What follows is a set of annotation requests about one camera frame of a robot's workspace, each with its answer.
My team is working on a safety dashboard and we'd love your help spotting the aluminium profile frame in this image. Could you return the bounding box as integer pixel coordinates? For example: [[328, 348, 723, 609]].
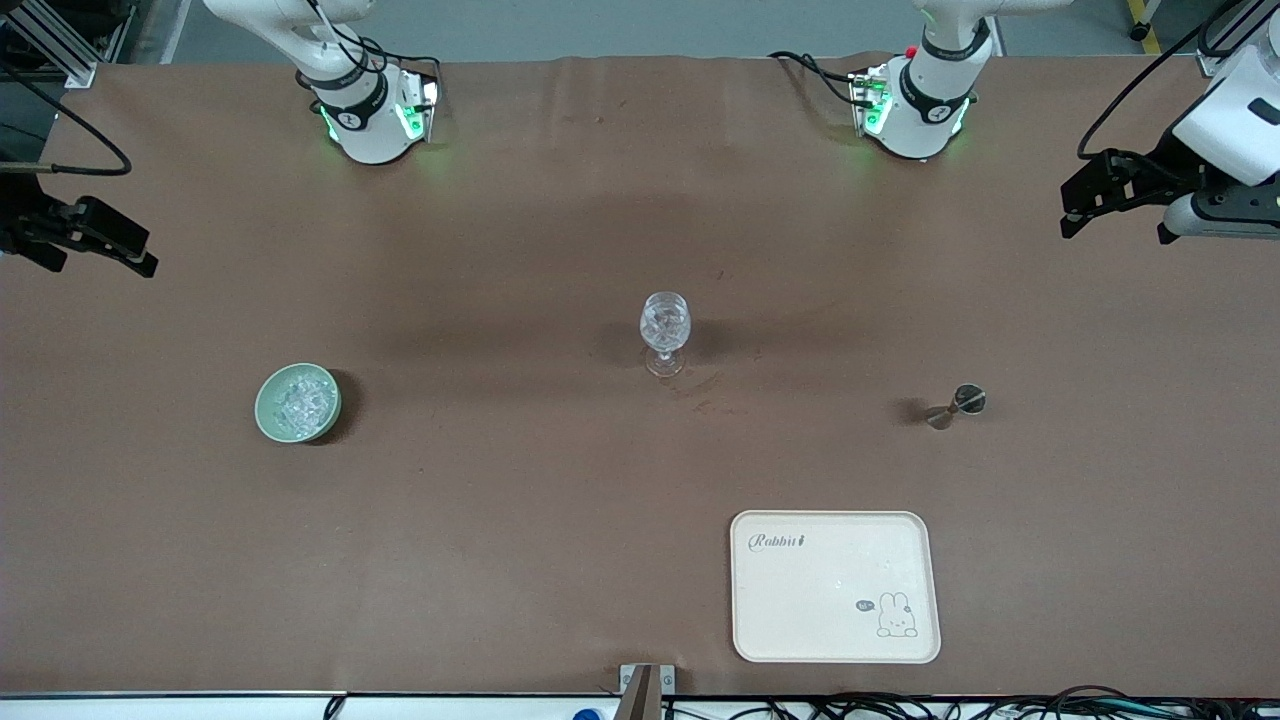
[[1197, 0, 1280, 79], [0, 0, 136, 91]]

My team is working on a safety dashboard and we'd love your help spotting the cream rabbit print tray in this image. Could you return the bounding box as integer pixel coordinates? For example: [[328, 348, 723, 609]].
[[729, 510, 942, 665]]

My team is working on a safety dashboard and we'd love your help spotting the black arm base cable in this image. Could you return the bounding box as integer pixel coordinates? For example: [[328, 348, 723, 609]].
[[355, 38, 446, 86], [768, 50, 871, 109]]

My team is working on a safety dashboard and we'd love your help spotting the black left arm base cable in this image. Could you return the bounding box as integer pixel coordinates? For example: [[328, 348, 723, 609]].
[[768, 50, 871, 109]]

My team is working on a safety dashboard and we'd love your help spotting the clear crystal wine glass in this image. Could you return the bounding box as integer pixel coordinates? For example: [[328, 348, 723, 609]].
[[639, 291, 693, 379]]

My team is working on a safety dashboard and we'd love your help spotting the silver metal jigger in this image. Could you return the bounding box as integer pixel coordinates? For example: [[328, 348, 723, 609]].
[[925, 384, 988, 431]]

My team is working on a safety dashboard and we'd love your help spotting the black right arm base cable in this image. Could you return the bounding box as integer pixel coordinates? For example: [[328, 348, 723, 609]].
[[355, 38, 446, 86]]

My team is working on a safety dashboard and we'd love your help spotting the clear ice cube pile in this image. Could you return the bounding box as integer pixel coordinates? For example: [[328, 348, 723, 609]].
[[273, 372, 337, 436]]

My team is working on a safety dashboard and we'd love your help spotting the brown table cover sheet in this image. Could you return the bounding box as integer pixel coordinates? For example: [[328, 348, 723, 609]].
[[0, 55, 1280, 698]]

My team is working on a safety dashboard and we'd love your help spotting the black cable bundle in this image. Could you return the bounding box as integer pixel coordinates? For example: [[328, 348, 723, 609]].
[[665, 688, 1280, 720]]

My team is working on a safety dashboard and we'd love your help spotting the green ceramic bowl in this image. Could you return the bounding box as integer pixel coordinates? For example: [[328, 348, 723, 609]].
[[254, 362, 343, 444]]

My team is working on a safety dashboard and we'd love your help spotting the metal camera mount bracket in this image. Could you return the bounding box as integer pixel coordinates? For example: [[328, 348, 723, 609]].
[[619, 664, 677, 720]]

